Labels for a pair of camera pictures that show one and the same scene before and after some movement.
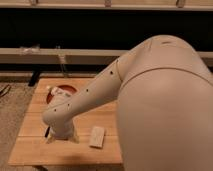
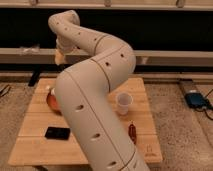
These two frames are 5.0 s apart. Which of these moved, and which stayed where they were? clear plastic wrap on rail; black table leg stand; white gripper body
Moved: white gripper body
Stayed: clear plastic wrap on rail; black table leg stand
